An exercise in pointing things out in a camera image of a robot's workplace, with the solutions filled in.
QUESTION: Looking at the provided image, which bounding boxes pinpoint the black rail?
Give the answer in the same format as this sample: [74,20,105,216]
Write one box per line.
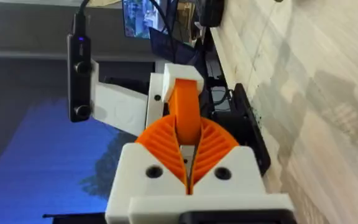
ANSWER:
[203,27,272,177]

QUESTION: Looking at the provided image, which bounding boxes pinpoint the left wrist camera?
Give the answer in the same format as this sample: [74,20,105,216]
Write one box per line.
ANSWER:
[67,14,93,123]

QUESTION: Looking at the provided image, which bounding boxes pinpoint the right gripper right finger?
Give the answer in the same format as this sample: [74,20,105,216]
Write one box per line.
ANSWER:
[190,116,267,195]

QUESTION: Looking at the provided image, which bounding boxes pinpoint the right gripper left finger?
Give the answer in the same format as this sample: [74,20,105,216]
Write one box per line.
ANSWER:
[105,114,189,224]

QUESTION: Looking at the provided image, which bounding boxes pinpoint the computer monitor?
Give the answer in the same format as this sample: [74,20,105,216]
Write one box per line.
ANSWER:
[122,0,168,40]

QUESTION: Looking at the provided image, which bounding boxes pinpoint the black camera cable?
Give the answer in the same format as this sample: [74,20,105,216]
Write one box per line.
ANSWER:
[77,0,91,16]

